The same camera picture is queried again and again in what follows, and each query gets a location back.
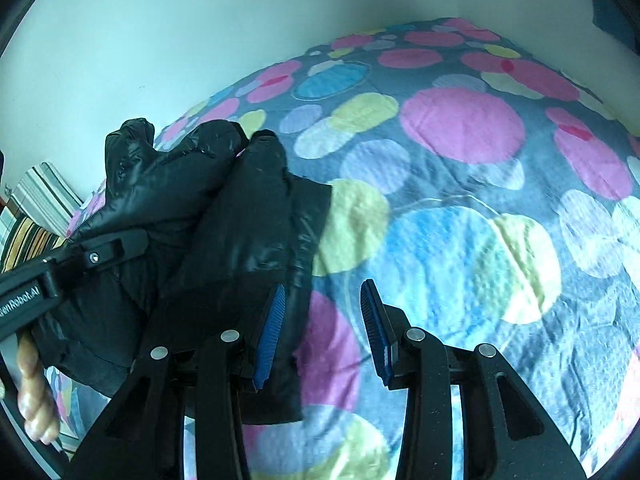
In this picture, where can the striped velvet cushion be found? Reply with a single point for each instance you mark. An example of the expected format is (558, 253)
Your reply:
(25, 245)

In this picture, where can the dark blue cloth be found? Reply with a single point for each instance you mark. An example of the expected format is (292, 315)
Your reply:
(615, 10)

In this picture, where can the person's left hand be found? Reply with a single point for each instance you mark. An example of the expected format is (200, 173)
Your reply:
(32, 390)

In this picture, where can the green striped pillow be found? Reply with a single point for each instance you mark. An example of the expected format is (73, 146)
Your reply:
(45, 195)

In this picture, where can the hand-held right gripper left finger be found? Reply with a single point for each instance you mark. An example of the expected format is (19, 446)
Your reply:
(270, 335)

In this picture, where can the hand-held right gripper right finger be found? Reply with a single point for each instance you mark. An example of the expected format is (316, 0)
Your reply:
(375, 330)

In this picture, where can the colourful circle print bedspread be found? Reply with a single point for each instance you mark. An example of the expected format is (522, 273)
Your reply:
(450, 260)

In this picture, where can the black puffer jacket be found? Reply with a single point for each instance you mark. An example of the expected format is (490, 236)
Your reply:
(225, 220)

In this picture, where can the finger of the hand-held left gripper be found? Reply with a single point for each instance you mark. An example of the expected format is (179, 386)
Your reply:
(105, 252)

